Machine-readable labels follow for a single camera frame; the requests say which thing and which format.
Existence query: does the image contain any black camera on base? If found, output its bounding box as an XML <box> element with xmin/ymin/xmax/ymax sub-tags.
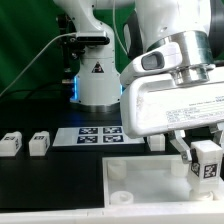
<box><xmin>75</xmin><ymin>31</ymin><xmax>110</xmax><ymax>45</ymax></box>

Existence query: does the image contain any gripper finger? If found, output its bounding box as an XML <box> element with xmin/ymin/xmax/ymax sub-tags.
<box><xmin>209</xmin><ymin>122</ymin><xmax>224</xmax><ymax>144</ymax></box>
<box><xmin>168</xmin><ymin>130</ymin><xmax>192</xmax><ymax>164</ymax></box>

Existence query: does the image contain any black stand behind robot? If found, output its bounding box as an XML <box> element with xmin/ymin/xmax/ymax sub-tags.
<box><xmin>56</xmin><ymin>13</ymin><xmax>84</xmax><ymax>100</ymax></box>

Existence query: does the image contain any black cable on table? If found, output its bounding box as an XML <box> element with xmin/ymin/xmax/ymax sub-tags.
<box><xmin>0</xmin><ymin>84</ymin><xmax>73</xmax><ymax>101</ymax></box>

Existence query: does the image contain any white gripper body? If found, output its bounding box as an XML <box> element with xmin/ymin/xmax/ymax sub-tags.
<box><xmin>120</xmin><ymin>71</ymin><xmax>224</xmax><ymax>138</ymax></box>

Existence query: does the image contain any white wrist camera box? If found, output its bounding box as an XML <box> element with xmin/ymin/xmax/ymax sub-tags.
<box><xmin>120</xmin><ymin>42</ymin><xmax>183</xmax><ymax>87</ymax></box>

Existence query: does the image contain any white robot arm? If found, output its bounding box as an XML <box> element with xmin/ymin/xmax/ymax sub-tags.
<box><xmin>53</xmin><ymin>0</ymin><xmax>224</xmax><ymax>163</ymax></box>

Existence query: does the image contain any white square table top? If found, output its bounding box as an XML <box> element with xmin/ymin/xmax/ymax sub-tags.
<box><xmin>101</xmin><ymin>153</ymin><xmax>224</xmax><ymax>209</ymax></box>

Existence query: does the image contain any white L-shaped obstacle fence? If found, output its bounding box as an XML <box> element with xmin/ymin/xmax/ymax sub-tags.
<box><xmin>0</xmin><ymin>200</ymin><xmax>224</xmax><ymax>224</ymax></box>

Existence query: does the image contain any white cable right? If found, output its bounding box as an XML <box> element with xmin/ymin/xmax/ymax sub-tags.
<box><xmin>112</xmin><ymin>0</ymin><xmax>129</xmax><ymax>56</ymax></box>

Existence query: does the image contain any white cable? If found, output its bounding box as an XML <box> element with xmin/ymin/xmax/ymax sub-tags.
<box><xmin>0</xmin><ymin>32</ymin><xmax>78</xmax><ymax>98</ymax></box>
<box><xmin>112</xmin><ymin>0</ymin><xmax>129</xmax><ymax>56</ymax></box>

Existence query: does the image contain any white cable left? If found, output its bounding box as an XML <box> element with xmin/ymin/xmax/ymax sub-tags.
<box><xmin>0</xmin><ymin>32</ymin><xmax>78</xmax><ymax>98</ymax></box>

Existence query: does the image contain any white sheet with tags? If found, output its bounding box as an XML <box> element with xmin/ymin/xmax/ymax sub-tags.
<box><xmin>53</xmin><ymin>126</ymin><xmax>144</xmax><ymax>147</ymax></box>

